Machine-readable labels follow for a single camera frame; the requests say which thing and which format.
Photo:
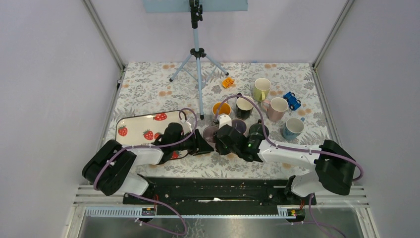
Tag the small orange toy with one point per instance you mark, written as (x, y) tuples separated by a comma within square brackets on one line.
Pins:
[(228, 82)]

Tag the blue mug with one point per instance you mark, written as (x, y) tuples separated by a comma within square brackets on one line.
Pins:
[(293, 128)]

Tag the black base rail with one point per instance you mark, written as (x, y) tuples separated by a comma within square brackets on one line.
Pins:
[(206, 196)]

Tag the blue toy car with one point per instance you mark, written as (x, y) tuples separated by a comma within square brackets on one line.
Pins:
[(293, 102)]

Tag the pale pink tall cup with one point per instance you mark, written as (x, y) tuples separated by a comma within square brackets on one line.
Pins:
[(239, 125)]

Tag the yellow mug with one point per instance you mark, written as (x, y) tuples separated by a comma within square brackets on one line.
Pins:
[(261, 89)]

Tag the pink mug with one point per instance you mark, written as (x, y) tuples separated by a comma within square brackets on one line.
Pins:
[(275, 108)]

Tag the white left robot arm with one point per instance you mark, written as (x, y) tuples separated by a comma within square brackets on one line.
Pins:
[(109, 169)]

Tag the blue camera tripod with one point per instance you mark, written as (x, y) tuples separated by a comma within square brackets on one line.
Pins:
[(197, 52)]

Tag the floral mug orange inside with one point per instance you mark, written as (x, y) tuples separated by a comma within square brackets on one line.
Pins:
[(220, 108)]

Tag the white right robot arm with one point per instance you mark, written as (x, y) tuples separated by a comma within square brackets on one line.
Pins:
[(329, 166)]

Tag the purple cup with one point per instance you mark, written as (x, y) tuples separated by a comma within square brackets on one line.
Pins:
[(209, 133)]

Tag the blue board on wall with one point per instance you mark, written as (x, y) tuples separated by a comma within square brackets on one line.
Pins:
[(169, 6)]

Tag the strawberry print tray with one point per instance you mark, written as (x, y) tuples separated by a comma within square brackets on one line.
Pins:
[(143, 130)]

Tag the grey mug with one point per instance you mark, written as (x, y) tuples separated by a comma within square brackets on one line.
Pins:
[(258, 130)]

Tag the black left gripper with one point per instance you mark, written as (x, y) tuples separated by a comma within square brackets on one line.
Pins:
[(199, 144)]

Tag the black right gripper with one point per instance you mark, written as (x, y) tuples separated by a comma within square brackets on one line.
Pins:
[(218, 147)]

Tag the black mug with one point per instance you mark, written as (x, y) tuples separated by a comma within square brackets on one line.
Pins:
[(243, 107)]

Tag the floral tablecloth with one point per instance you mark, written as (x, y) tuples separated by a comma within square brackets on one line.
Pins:
[(146, 89)]

